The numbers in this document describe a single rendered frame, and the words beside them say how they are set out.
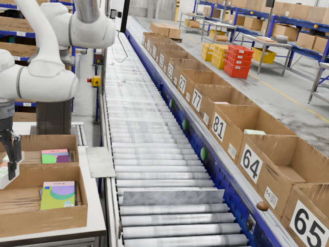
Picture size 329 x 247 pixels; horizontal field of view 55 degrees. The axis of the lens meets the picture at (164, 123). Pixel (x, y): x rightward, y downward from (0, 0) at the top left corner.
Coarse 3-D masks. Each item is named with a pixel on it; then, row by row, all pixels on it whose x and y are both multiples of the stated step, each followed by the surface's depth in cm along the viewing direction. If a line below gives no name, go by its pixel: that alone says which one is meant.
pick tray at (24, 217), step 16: (32, 176) 133; (48, 176) 136; (64, 176) 138; (80, 176) 135; (0, 192) 129; (16, 192) 130; (32, 192) 132; (80, 192) 135; (0, 208) 120; (16, 208) 121; (32, 208) 123; (64, 208) 112; (80, 208) 115; (0, 224) 106; (16, 224) 108; (32, 224) 110; (48, 224) 113; (64, 224) 115; (80, 224) 118
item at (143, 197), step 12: (132, 192) 134; (144, 192) 135; (156, 192) 136; (168, 192) 138; (180, 192) 139; (192, 192) 141; (204, 192) 142; (216, 192) 143; (132, 204) 136; (144, 204) 138; (156, 204) 139; (168, 204) 141
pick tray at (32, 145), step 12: (0, 144) 155; (12, 144) 157; (24, 144) 159; (36, 144) 161; (48, 144) 163; (60, 144) 165; (72, 144) 167; (0, 156) 153; (24, 156) 156; (36, 156) 157
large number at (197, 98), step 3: (195, 90) 211; (195, 93) 211; (198, 93) 205; (195, 96) 210; (198, 96) 205; (201, 96) 200; (192, 99) 216; (195, 99) 210; (198, 99) 205; (192, 102) 216; (195, 102) 210; (198, 102) 204; (195, 105) 210; (198, 105) 204; (198, 108) 204; (198, 111) 204
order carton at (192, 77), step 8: (184, 72) 251; (192, 72) 253; (200, 72) 254; (208, 72) 255; (192, 80) 255; (200, 80) 257; (208, 80) 258; (216, 80) 250; (224, 80) 236; (192, 88) 218; (184, 96) 235
